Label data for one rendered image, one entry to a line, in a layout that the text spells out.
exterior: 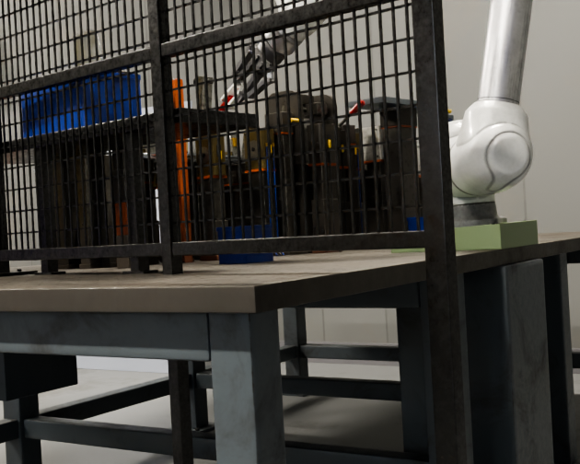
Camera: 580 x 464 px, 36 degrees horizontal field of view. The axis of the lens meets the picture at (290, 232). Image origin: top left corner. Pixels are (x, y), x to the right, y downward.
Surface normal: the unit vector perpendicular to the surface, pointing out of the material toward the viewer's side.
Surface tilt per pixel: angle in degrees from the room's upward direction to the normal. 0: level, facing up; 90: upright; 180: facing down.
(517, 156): 95
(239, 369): 90
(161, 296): 90
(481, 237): 90
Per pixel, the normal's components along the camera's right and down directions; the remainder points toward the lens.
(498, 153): 0.21, 0.10
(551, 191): -0.54, 0.04
